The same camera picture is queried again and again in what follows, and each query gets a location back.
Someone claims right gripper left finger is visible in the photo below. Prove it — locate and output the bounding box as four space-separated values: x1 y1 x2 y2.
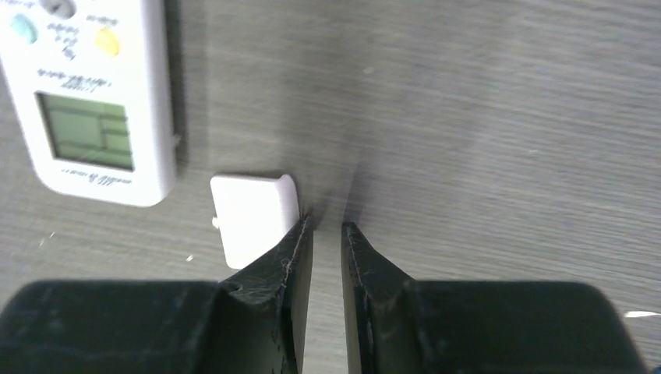
1 217 313 373

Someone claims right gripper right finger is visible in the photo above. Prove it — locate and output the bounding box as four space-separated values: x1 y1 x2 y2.
341 222 647 373

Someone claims white battery cover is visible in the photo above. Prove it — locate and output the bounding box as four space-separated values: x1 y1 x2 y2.
210 175 300 270

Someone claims small white remote control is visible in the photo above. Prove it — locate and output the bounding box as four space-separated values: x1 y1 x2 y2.
1 1 177 207

